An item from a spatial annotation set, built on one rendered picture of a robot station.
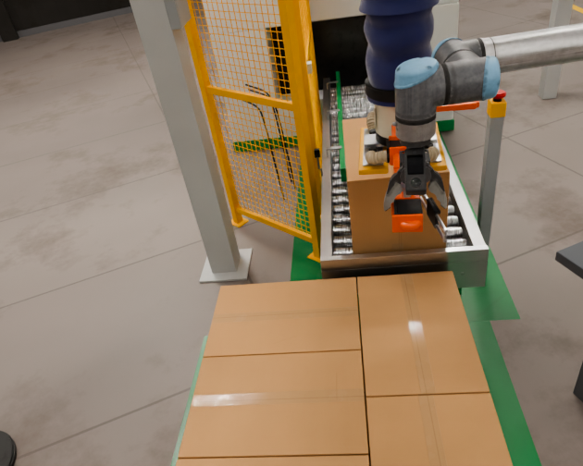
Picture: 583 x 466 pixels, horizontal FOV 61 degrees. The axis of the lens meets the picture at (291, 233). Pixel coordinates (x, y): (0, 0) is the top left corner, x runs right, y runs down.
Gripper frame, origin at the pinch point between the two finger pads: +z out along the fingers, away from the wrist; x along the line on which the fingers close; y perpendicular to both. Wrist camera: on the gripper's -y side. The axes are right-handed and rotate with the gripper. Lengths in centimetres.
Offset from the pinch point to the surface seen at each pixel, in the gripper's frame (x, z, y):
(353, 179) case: 19, 29, 66
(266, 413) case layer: 48, 69, -14
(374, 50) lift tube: 9, -25, 52
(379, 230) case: 10, 54, 66
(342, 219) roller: 29, 70, 98
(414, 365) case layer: -1, 69, 7
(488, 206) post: -45, 80, 119
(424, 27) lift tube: -6, -31, 52
